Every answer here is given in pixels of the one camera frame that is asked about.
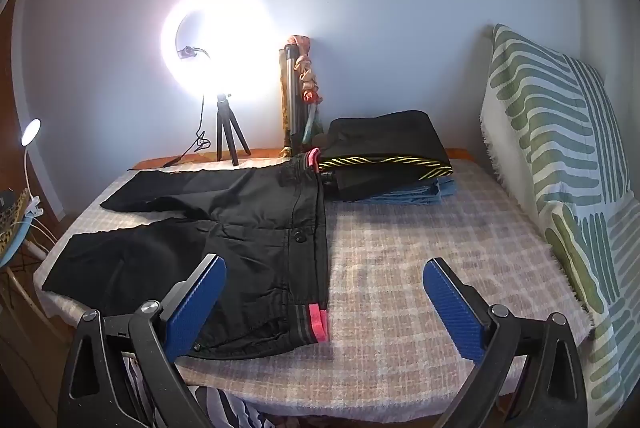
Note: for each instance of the black pants with pink label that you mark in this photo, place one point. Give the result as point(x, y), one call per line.
point(250, 218)

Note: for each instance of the checkered bed blanket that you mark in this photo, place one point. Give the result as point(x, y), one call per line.
point(425, 233)

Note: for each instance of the blue chair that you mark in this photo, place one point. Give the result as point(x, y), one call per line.
point(12, 253)

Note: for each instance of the small black tripod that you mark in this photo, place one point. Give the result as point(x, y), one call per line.
point(220, 118)

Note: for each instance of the black white striped cloth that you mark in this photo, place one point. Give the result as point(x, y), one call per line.
point(225, 408)

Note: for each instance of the folded black yellow-striped pants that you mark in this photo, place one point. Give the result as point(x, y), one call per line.
point(390, 133)

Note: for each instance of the white desk lamp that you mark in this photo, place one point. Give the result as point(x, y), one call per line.
point(31, 130)

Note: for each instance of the folded blue jeans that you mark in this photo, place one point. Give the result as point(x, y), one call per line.
point(425, 195)

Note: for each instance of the folded silver tripod stand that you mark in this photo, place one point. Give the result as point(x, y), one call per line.
point(290, 83)

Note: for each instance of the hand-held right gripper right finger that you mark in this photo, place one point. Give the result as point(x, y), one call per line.
point(452, 308)

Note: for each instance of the folded black garment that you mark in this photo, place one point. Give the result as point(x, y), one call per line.
point(350, 188)

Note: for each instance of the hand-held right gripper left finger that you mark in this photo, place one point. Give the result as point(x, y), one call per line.
point(197, 303)

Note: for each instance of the wooden bed frame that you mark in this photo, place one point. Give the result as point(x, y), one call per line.
point(265, 152)

